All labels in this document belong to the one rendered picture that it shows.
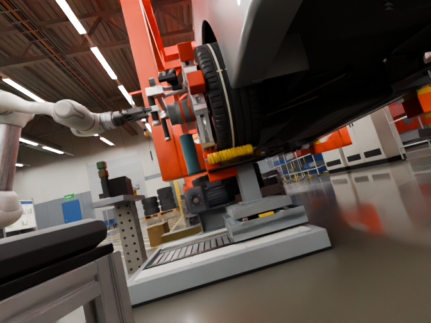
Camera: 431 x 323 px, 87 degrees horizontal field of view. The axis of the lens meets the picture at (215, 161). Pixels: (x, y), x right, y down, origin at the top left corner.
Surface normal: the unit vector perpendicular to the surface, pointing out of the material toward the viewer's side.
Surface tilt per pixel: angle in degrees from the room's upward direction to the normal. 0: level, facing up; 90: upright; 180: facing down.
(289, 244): 90
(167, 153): 90
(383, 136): 90
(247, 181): 90
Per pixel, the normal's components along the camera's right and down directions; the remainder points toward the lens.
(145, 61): 0.04, -0.14
